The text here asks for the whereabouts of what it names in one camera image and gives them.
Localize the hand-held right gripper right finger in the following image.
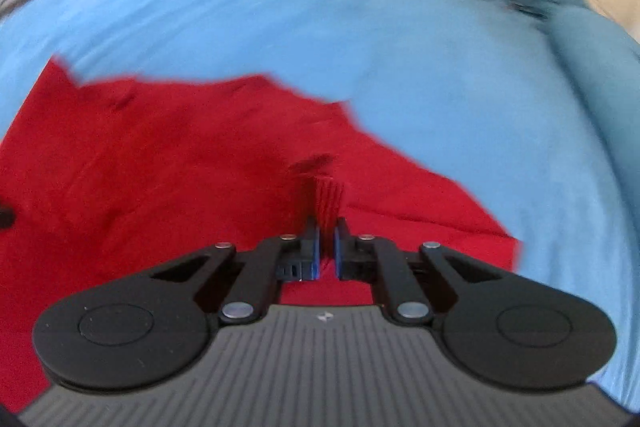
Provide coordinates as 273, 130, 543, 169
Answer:
333, 217, 503, 327

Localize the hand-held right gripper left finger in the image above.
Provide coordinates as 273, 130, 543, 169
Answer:
150, 216, 321, 325

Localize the red garment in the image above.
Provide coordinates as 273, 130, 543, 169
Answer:
0, 57, 523, 414

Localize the blue bed sheet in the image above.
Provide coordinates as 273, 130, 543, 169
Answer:
0, 0, 640, 408

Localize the teal pillow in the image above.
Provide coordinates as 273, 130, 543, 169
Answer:
497, 0, 640, 168

